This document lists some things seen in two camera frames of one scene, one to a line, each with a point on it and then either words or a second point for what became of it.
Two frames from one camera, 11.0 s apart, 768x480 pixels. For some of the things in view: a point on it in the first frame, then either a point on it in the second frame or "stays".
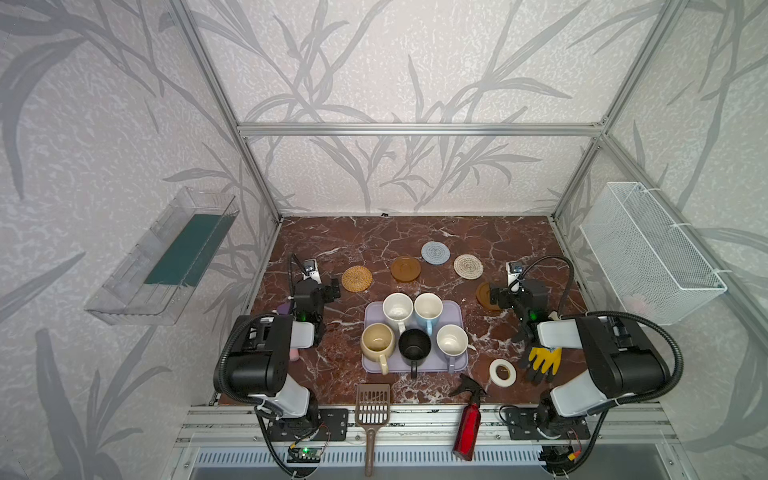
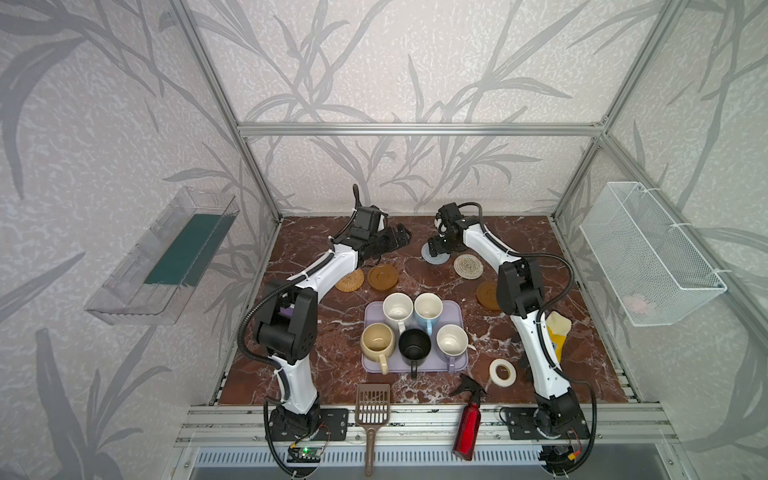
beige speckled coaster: [468, 267] stays
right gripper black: [505, 299] to [438, 243]
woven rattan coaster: [356, 278] stays
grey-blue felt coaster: [435, 253] stays
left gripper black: [324, 293] to [387, 239]
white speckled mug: [397, 308] stays
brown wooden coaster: [406, 269] to [382, 277]
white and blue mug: [428, 307] stays
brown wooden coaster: [483, 296] stays
